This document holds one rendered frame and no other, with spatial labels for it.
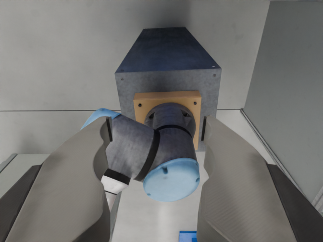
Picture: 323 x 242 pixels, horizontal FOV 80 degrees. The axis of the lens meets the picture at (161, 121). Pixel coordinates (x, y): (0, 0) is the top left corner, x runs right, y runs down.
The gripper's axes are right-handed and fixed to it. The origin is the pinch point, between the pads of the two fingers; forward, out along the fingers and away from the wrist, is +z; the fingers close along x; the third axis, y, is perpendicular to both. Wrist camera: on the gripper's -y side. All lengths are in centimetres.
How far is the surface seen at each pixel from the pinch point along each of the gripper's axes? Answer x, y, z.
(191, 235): 41, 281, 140
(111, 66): -40, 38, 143
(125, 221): -51, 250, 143
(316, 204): 71, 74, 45
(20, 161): -140, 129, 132
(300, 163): 71, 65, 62
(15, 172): -136, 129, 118
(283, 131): 71, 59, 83
